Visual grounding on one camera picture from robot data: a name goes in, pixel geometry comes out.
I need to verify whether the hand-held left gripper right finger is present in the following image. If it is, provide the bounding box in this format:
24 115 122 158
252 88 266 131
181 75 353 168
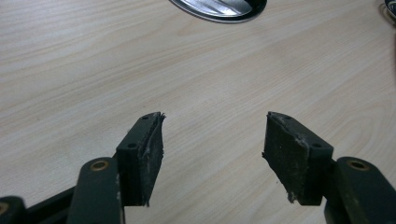
262 111 334 206

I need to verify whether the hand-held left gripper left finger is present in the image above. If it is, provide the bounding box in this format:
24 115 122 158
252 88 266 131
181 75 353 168
116 111 166 207

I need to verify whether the shiny metal bowl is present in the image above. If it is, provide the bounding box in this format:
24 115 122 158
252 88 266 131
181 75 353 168
168 0 268 24

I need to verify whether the dark round object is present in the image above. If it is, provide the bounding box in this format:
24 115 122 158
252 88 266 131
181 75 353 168
378 0 396 25

